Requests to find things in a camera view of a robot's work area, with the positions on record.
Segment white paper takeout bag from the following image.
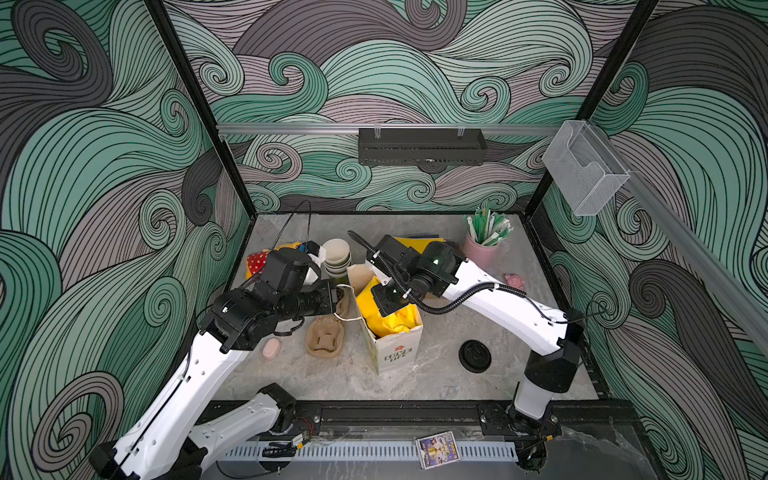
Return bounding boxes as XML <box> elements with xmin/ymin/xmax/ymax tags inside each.
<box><xmin>335</xmin><ymin>264</ymin><xmax>423</xmax><ymax>376</ymax></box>

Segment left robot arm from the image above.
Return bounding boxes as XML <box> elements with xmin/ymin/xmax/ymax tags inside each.
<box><xmin>89</xmin><ymin>241</ymin><xmax>341</xmax><ymax>479</ymax></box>

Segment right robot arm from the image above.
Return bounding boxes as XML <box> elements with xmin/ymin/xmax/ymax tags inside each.
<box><xmin>349</xmin><ymin>232</ymin><xmax>580</xmax><ymax>420</ymax></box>

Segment yellow napkin stack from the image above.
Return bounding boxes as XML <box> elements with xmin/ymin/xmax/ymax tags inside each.
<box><xmin>396</xmin><ymin>237</ymin><xmax>445</xmax><ymax>253</ymax></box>

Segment yellow bear plush toy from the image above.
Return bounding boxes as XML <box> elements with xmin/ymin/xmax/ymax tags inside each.
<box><xmin>245</xmin><ymin>242</ymin><xmax>302</xmax><ymax>280</ymax></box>

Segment pink straw holder cup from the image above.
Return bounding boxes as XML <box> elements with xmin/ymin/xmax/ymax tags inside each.
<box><xmin>461</xmin><ymin>233</ymin><xmax>499</xmax><ymax>270</ymax></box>

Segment stack of pulp cup carriers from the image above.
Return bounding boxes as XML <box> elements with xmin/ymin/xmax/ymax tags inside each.
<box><xmin>305</xmin><ymin>289</ymin><xmax>357</xmax><ymax>360</ymax></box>

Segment stack of paper cups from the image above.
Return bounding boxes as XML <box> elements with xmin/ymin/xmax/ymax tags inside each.
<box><xmin>322</xmin><ymin>238</ymin><xmax>351</xmax><ymax>284</ymax></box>

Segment pink oval soap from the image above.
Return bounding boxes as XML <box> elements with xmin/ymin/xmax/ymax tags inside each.
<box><xmin>262</xmin><ymin>338</ymin><xmax>282</xmax><ymax>360</ymax></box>

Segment wrapped straws bundle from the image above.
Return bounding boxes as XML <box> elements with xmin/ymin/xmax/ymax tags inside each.
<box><xmin>466</xmin><ymin>207</ymin><xmax>513</xmax><ymax>247</ymax></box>

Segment small pink toy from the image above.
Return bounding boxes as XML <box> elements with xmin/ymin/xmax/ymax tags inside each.
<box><xmin>504</xmin><ymin>274</ymin><xmax>526</xmax><ymax>296</ymax></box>

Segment small picture card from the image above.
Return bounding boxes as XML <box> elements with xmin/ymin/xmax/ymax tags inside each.
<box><xmin>414</xmin><ymin>431</ymin><xmax>461</xmax><ymax>470</ymax></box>

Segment black wall shelf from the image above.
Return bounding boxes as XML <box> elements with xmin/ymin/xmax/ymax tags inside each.
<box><xmin>357</xmin><ymin>126</ymin><xmax>488</xmax><ymax>166</ymax></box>

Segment clear acrylic wall holder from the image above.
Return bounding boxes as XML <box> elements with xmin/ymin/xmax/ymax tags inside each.
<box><xmin>543</xmin><ymin>120</ymin><xmax>630</xmax><ymax>217</ymax></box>

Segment white slotted cable duct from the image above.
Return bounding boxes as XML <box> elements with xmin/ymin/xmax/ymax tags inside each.
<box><xmin>220</xmin><ymin>440</ymin><xmax>518</xmax><ymax>464</ymax></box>

